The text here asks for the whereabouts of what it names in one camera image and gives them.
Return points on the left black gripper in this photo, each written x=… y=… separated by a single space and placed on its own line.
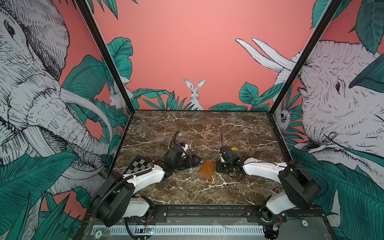
x=190 y=162

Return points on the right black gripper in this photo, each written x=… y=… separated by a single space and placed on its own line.
x=219 y=168

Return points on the brown leather card holder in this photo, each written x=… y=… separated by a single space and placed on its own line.
x=208 y=169

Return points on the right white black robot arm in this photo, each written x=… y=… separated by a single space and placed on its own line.
x=300 y=186

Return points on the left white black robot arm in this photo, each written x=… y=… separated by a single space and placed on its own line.
x=115 y=200

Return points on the checkerboard calibration tag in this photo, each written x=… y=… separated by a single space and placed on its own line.
x=139 y=164

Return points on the red warning triangle sticker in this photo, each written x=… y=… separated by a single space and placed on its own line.
x=275 y=190

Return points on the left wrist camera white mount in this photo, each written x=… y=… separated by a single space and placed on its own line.
x=184 y=146

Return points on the black front mounting rail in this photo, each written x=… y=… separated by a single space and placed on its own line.
x=251 y=213

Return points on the white slotted cable duct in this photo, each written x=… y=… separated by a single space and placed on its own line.
x=167 y=230

